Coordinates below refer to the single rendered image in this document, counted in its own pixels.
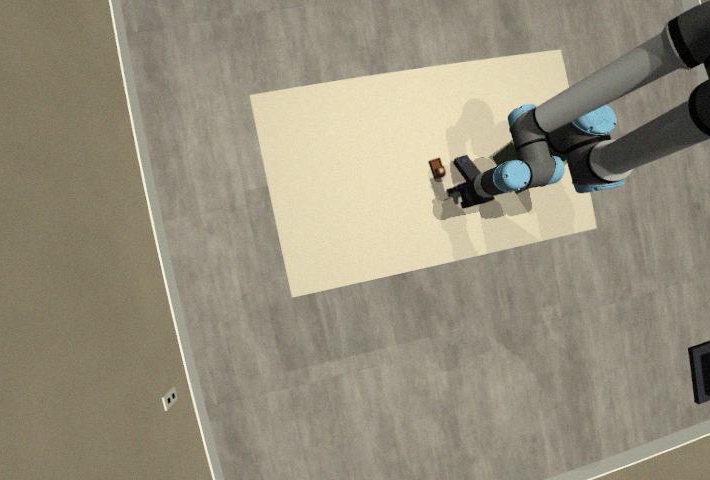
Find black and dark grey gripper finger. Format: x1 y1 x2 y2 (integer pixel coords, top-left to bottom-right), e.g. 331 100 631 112
447 186 461 205

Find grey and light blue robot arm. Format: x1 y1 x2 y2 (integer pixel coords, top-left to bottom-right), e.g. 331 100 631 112
454 1 710 197

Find brown wooden tray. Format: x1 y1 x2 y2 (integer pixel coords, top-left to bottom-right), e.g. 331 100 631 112
429 157 446 179

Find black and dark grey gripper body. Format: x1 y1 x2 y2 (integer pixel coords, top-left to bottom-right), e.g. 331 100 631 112
457 175 495 209

